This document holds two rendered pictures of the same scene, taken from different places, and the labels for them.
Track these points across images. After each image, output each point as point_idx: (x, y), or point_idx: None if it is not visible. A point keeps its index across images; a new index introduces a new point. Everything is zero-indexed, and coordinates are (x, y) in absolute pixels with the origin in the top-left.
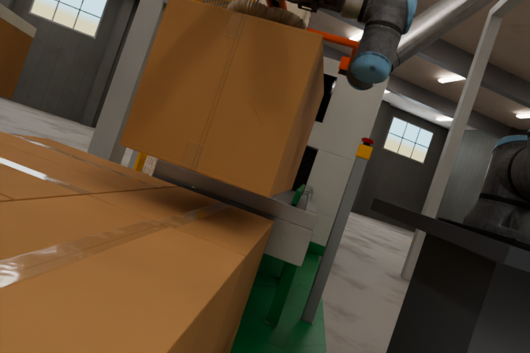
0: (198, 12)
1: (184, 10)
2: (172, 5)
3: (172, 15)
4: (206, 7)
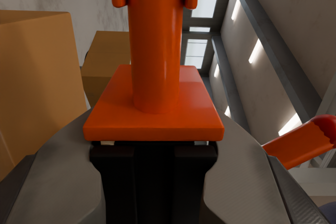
0: (11, 16)
1: (27, 13)
2: (46, 11)
3: (23, 11)
4: (18, 18)
